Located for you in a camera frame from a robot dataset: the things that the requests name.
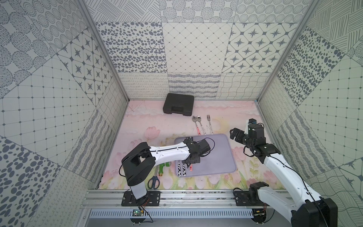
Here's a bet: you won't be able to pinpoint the cow pattern handle spoon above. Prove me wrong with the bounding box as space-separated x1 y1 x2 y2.
177 162 181 177

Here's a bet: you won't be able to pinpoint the pink handle spoon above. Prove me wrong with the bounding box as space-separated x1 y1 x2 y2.
192 116 201 135

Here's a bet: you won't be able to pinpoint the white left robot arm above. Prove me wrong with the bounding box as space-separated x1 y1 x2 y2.
119 137 213 205

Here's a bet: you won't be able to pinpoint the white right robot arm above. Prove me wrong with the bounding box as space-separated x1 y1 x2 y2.
230 119 338 227

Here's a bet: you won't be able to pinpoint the green spray nozzle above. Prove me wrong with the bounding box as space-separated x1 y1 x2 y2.
158 162 172 177

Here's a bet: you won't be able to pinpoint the black plastic tool case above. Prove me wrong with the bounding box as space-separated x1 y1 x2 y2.
163 93 195 116

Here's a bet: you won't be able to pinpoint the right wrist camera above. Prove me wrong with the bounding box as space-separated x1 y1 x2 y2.
248 118 257 124

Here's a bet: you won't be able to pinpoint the white floral handle fork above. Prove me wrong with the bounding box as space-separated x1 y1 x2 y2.
207 114 214 134

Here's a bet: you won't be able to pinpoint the blue handled scissors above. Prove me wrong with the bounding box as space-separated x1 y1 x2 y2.
147 166 160 190

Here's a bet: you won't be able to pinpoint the aluminium mounting rail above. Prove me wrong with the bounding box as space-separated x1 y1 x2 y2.
80 188 313 211

